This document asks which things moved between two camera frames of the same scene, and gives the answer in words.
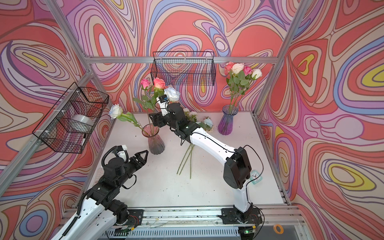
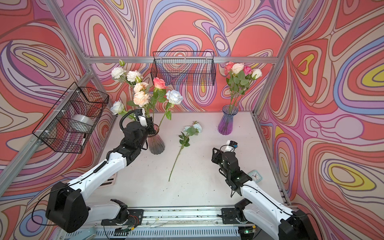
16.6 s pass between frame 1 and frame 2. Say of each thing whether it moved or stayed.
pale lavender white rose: moved
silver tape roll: stayed
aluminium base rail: stayed
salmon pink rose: stayed
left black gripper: moved
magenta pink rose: stayed
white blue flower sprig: moved
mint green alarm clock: stayed
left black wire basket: stayed
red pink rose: stayed
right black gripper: moved
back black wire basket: stayed
